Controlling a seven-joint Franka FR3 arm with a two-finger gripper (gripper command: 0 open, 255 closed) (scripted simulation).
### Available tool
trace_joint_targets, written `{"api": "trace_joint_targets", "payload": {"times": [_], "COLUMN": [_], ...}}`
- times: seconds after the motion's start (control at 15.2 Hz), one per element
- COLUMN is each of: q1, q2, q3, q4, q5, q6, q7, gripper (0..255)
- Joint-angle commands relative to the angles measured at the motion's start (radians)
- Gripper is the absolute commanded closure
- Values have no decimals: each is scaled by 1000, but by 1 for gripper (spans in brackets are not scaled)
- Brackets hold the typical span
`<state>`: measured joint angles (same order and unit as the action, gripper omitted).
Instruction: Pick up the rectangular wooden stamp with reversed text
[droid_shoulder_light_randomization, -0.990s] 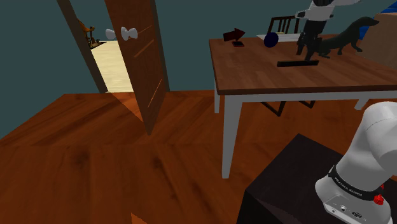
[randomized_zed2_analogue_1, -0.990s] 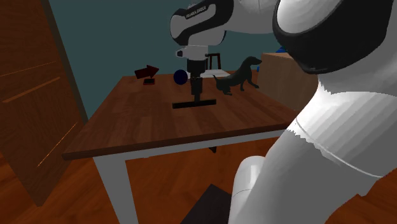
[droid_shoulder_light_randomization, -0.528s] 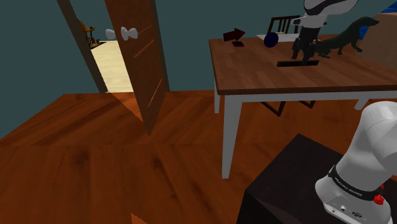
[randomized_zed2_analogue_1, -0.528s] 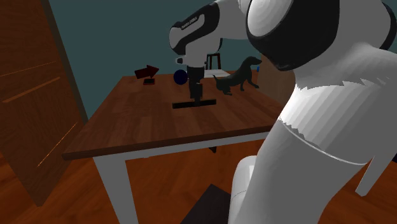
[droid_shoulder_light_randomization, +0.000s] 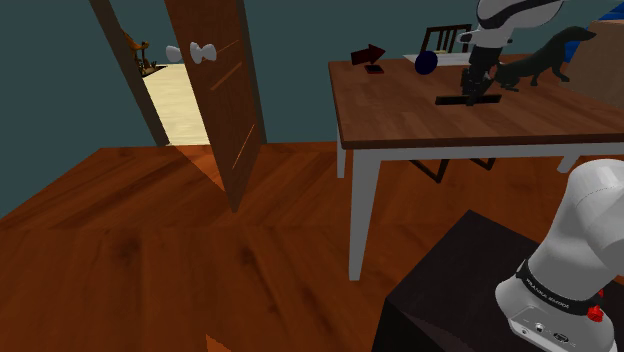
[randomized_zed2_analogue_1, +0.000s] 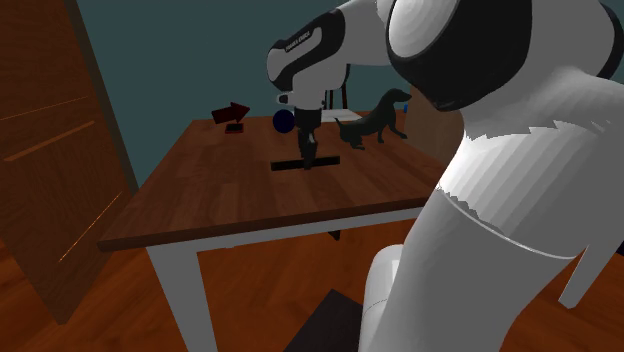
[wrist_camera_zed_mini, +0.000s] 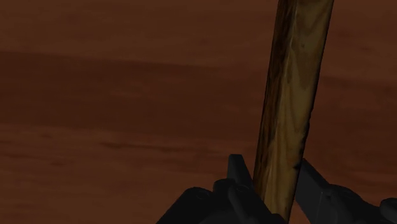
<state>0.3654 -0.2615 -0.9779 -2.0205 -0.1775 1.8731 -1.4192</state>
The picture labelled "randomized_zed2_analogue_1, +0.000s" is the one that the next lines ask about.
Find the brown box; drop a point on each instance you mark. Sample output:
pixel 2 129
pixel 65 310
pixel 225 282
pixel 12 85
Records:
pixel 434 131

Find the dark blue ball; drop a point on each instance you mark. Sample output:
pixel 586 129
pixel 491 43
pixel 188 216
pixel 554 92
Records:
pixel 282 122

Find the red arrow figure, black base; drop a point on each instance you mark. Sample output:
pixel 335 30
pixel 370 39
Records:
pixel 231 113

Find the chair with white seat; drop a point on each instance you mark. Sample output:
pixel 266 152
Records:
pixel 343 115

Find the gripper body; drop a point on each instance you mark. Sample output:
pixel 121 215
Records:
pixel 307 120

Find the black dog figure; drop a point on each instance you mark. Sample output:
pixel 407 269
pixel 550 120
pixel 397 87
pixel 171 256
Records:
pixel 373 122

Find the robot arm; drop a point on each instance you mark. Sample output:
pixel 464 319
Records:
pixel 507 195

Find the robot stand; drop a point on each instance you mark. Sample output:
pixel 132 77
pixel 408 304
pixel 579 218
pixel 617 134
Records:
pixel 331 324

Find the wooden table with white legs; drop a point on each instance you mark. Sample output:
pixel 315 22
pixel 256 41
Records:
pixel 219 185

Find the black flat bar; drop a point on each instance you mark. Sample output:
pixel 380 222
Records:
pixel 287 165

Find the brown wooden door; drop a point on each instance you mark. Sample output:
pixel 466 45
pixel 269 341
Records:
pixel 53 146

